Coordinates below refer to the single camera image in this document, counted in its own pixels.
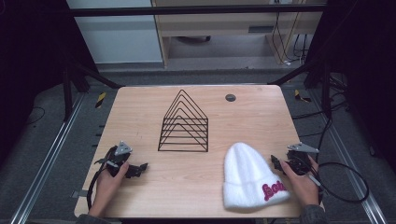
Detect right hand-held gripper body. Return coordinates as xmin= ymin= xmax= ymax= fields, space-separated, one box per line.
xmin=286 ymin=142 xmax=320 ymax=176

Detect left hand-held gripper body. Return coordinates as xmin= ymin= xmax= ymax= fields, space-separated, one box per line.
xmin=94 ymin=140 xmax=134 ymax=178

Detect white knitted beanie hat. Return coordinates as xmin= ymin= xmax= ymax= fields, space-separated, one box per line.
xmin=221 ymin=142 xmax=292 ymax=210

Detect black wire rack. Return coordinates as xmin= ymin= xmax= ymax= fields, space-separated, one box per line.
xmin=157 ymin=89 xmax=209 ymax=154

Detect person's right hand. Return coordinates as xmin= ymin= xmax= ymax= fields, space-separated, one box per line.
xmin=279 ymin=160 xmax=321 ymax=208

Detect person's left hand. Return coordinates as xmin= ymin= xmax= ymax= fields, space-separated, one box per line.
xmin=89 ymin=161 xmax=130 ymax=217

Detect yellow black striped tape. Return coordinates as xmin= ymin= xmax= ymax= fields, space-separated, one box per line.
xmin=94 ymin=91 xmax=107 ymax=109
xmin=293 ymin=89 xmax=313 ymax=104

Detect black metal stand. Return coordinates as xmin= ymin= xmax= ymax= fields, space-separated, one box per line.
xmin=268 ymin=57 xmax=333 ymax=119
xmin=61 ymin=57 xmax=123 ymax=123

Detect white cabinet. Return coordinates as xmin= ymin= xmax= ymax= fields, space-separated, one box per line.
xmin=66 ymin=0 xmax=163 ymax=65

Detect light wooden desk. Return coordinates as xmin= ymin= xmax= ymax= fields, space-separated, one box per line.
xmin=150 ymin=0 xmax=325 ymax=68

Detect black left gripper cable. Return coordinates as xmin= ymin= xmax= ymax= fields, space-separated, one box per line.
xmin=86 ymin=146 xmax=117 ymax=211

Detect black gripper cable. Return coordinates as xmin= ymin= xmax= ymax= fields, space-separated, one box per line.
xmin=86 ymin=146 xmax=117 ymax=211
xmin=306 ymin=161 xmax=370 ymax=205

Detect black floor cables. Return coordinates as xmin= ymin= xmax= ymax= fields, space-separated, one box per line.
xmin=291 ymin=74 xmax=351 ymax=139

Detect aluminium floor rail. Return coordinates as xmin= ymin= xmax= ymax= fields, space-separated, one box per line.
xmin=306 ymin=89 xmax=389 ymax=224
xmin=9 ymin=92 xmax=86 ymax=224

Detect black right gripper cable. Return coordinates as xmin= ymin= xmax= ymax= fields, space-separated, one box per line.
xmin=306 ymin=161 xmax=370 ymax=205

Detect thin black floor cable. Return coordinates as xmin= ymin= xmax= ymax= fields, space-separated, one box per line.
xmin=25 ymin=105 xmax=47 ymax=126

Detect black hanging cables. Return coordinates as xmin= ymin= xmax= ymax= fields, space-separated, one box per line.
xmin=271 ymin=11 xmax=310 ymax=64

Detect yellow hanging cable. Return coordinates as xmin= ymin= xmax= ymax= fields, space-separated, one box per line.
xmin=280 ymin=11 xmax=302 ymax=65

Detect black metal frame bar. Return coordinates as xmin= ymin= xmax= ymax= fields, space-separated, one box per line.
xmin=69 ymin=4 xmax=327 ymax=18

